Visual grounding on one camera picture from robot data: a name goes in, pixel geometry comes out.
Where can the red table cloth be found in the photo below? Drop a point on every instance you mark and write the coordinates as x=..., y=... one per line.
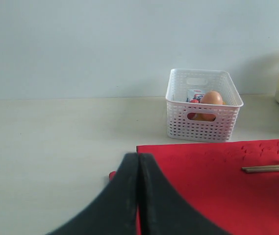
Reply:
x=209, y=176

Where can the white perforated plastic basket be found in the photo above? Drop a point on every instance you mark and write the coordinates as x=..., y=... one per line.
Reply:
x=180, y=127

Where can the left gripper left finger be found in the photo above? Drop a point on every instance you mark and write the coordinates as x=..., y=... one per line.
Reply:
x=113, y=211

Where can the beige egg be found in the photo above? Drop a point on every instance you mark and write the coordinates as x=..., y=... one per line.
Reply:
x=212, y=97

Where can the blue white milk carton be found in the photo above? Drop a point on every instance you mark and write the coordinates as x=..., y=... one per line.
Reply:
x=195, y=94

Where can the red sausage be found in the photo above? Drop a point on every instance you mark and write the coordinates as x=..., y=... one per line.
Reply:
x=194, y=101

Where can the wooden chopstick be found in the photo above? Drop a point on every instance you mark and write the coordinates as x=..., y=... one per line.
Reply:
x=261, y=170
x=264, y=166

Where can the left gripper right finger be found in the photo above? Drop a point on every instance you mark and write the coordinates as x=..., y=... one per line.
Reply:
x=162, y=210

